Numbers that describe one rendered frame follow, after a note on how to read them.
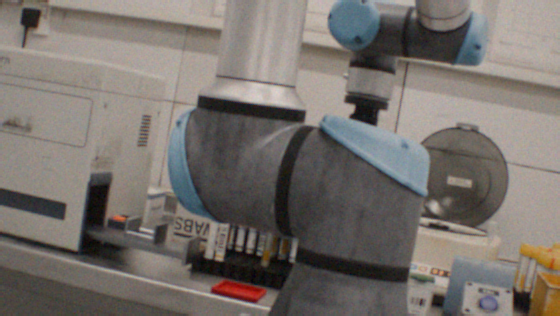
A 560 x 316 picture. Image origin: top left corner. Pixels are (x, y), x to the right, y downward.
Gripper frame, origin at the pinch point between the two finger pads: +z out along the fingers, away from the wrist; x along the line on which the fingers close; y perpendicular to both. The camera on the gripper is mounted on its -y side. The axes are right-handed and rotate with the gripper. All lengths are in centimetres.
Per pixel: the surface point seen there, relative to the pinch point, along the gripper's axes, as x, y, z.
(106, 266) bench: 31.2, -14.6, 11.6
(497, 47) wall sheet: -20, 53, -39
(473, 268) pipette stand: -21.3, 1.9, 2.7
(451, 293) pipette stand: -18.8, 2.0, 7.3
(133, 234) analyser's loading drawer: 29.4, -10.6, 6.6
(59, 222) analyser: 41.2, -12.8, 7.2
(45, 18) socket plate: 88, 48, -29
